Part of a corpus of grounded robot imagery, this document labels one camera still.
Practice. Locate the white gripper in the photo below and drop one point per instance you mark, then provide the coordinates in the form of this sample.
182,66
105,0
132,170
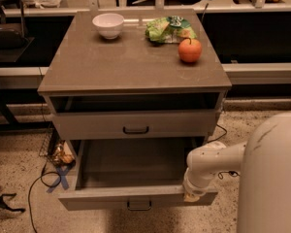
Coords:
192,188

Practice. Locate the grey drawer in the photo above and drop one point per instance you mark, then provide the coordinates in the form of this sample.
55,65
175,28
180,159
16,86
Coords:
133,174
124,125

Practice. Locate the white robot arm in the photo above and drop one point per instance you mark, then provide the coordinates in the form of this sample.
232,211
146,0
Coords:
264,165

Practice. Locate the grey drawer cabinet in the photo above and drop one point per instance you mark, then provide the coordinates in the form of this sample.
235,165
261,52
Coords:
129,74

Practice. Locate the orange apple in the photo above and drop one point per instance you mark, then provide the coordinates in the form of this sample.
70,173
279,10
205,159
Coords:
189,50

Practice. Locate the green snack bag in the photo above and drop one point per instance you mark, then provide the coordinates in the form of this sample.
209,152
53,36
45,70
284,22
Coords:
169,30

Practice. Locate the white ceramic bowl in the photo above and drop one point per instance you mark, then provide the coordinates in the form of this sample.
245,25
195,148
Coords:
109,25

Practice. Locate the black object floor left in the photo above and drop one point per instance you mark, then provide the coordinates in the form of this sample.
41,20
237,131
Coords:
5,206

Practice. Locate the black chair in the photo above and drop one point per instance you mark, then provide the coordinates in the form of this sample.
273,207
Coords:
14,38

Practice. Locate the wire basket with items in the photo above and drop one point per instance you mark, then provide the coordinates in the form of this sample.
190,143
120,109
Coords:
55,150

